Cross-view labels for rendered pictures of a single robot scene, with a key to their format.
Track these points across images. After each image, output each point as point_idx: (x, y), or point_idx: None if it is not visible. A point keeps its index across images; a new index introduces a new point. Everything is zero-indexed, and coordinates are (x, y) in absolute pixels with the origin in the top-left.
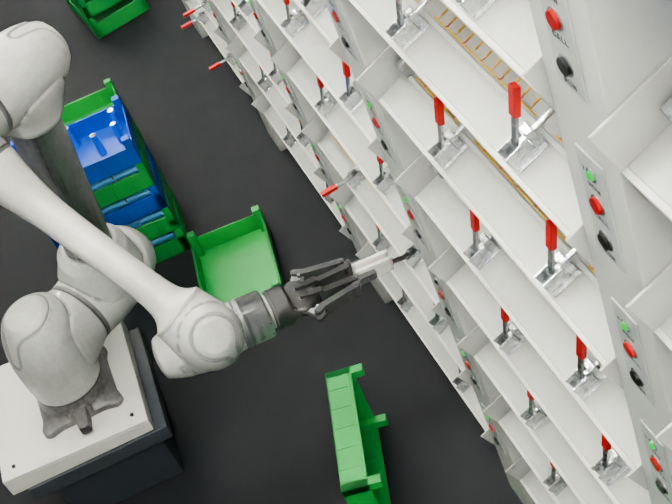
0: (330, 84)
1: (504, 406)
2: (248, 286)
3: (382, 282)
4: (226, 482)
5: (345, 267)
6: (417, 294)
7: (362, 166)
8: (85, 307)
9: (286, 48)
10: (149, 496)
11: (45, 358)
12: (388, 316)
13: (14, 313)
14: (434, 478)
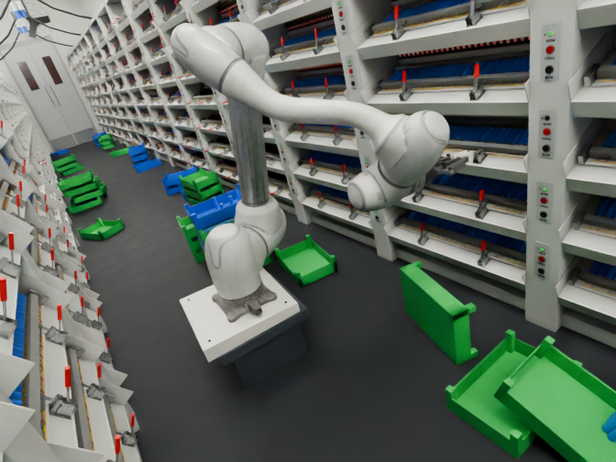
0: (445, 31)
1: (566, 229)
2: (312, 268)
3: (401, 238)
4: (338, 351)
5: (448, 157)
6: (454, 209)
7: (448, 101)
8: (257, 234)
9: (368, 87)
10: (289, 368)
11: (237, 257)
12: (397, 265)
13: (215, 231)
14: (474, 324)
